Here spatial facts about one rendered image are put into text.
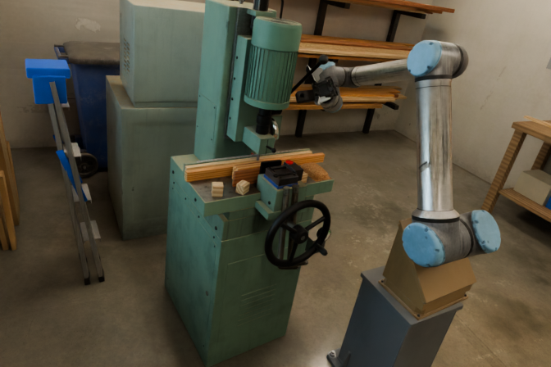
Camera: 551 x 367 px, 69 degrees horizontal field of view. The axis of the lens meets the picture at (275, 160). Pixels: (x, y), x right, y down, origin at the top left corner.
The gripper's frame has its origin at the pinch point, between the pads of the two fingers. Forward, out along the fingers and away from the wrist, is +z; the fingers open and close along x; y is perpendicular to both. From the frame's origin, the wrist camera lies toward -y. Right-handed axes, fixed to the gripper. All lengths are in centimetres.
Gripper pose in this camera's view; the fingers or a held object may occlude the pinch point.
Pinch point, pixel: (310, 84)
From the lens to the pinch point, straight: 155.0
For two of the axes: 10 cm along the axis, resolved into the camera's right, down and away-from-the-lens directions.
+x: 2.4, 9.6, -1.7
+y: 9.2, -2.8, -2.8
